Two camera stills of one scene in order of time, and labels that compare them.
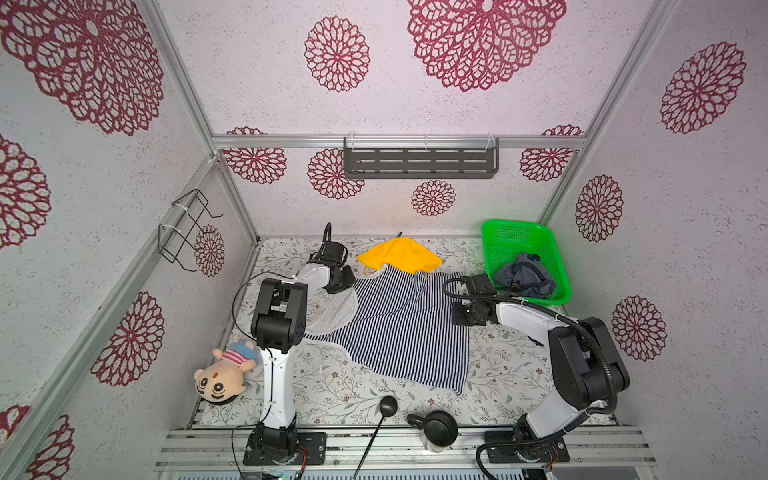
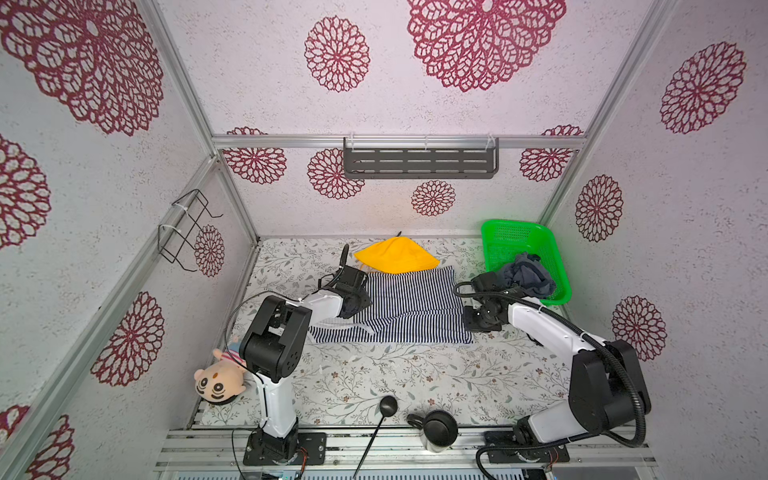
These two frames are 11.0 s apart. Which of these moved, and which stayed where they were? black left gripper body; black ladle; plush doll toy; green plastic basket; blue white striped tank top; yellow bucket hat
Moved: blue white striped tank top; black left gripper body
Stayed: green plastic basket; black ladle; yellow bucket hat; plush doll toy
